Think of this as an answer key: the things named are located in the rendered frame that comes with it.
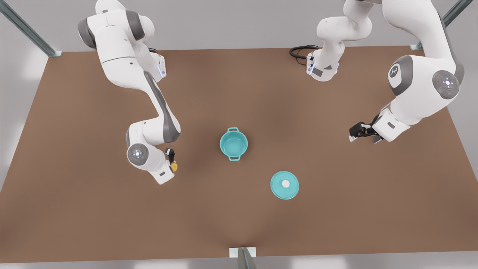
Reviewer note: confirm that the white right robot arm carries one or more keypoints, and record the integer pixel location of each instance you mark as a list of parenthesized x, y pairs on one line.
[(119, 56)]

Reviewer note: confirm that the teal pot lid white knob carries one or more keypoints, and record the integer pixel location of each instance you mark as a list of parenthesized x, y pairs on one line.
[(284, 185)]

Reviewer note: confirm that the yellow potato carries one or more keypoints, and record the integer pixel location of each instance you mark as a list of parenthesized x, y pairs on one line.
[(174, 167)]

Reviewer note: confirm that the silver frame post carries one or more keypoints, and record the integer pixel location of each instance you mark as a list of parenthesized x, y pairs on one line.
[(26, 28), (243, 257), (450, 16)]

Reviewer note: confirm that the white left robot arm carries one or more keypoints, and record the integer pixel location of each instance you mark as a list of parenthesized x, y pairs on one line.
[(418, 86)]

